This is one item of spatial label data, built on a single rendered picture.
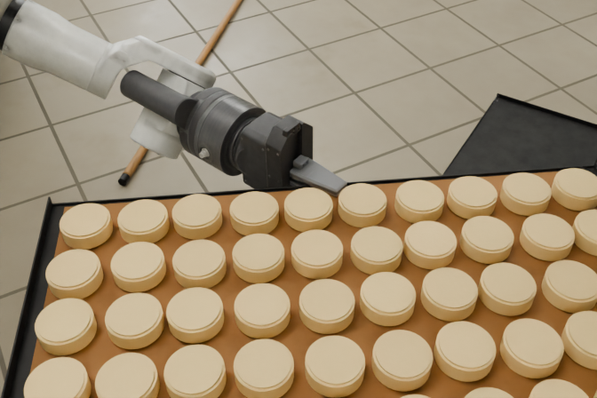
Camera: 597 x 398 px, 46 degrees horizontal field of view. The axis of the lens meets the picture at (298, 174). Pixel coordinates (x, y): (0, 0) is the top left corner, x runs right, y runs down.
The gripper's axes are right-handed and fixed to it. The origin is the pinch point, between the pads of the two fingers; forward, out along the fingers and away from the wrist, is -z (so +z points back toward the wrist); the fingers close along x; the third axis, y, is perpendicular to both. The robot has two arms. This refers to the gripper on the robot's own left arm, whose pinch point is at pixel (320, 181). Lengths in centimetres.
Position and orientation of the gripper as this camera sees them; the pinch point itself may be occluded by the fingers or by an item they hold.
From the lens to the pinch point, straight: 77.4
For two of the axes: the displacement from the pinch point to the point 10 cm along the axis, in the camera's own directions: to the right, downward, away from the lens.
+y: 6.3, -5.3, 5.7
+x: -0.1, -7.4, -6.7
